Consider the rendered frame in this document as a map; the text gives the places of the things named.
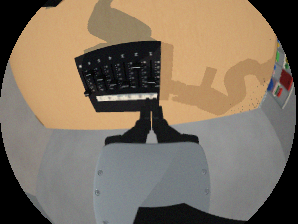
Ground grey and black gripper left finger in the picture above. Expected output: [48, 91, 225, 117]
[105, 98, 151, 145]

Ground black lighting desk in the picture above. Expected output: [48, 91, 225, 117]
[74, 41, 161, 112]

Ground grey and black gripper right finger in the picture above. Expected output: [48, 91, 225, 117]
[152, 97, 199, 144]

